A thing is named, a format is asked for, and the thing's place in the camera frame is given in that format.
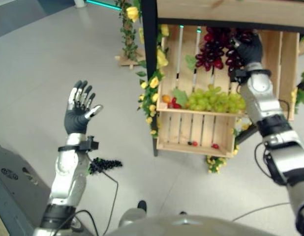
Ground grey cable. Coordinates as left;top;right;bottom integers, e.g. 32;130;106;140
232;202;290;222

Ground black grape bunch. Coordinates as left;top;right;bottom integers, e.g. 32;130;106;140
88;157;123;175

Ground flower vine wooden stand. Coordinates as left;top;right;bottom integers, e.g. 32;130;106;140
114;0;146;70

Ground black frame wooden shelf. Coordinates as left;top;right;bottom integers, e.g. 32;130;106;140
140;0;304;157

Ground green grape bunch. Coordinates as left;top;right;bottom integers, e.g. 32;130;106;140
185;85;246;114

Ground dark red grape bunch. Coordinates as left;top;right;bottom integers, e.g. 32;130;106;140
195;26;258;76

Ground grey equipment case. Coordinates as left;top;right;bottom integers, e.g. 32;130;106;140
0;139;52;236

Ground silver robot torso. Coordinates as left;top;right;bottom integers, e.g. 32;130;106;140
102;214;301;236

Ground large wooden crate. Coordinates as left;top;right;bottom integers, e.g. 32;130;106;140
155;24;300;121

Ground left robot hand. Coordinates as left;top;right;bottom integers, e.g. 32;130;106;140
63;80;104;135

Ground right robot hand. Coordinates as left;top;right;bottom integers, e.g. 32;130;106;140
231;31;263;67

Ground red small fruits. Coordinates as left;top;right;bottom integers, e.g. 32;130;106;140
168;97;182;110

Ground yellow flower garland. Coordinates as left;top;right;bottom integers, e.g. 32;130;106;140
136;24;170;136

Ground green leafy plant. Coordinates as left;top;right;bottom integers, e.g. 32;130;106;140
291;70;304;115

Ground black cable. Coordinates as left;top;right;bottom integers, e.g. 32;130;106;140
75;153;120;236

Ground green vine leaf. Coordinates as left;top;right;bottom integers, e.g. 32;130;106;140
172;88;189;106

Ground silver robot leg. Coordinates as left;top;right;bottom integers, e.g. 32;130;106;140
119;200;148;228

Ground small wooden crate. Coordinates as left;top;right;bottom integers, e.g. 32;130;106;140
155;112;238;158

